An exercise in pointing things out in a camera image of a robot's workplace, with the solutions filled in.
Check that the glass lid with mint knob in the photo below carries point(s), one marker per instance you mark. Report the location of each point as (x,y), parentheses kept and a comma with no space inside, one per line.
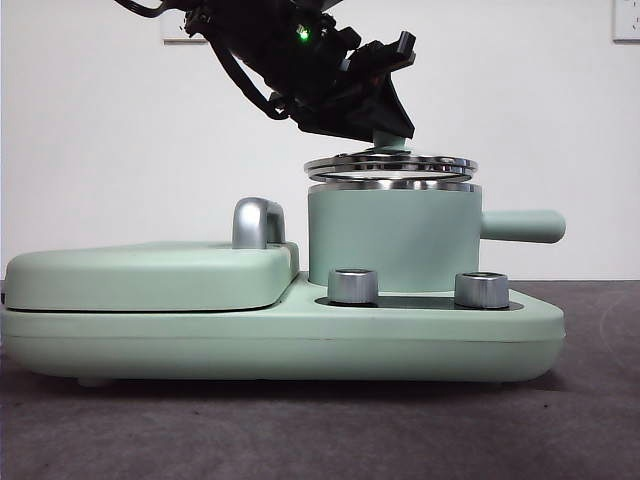
(390,164)

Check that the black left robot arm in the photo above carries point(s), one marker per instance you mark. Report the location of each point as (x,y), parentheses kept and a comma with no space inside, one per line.
(260,40)

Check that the mint green steamer pot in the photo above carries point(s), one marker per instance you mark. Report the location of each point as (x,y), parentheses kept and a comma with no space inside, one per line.
(390,235)

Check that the silver control knob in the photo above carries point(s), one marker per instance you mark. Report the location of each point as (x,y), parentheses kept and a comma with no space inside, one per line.
(481,291)
(352,287)

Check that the mint green breakfast machine base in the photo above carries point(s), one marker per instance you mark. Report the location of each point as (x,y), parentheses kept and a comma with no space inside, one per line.
(400,345)

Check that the mint green griddle cover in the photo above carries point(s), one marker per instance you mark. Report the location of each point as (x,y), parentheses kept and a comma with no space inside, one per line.
(140,280)

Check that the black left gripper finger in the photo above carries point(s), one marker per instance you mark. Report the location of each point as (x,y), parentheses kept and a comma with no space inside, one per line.
(370,117)

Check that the white wall socket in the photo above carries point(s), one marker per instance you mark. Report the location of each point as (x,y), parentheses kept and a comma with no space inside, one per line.
(627,20)
(172,36)

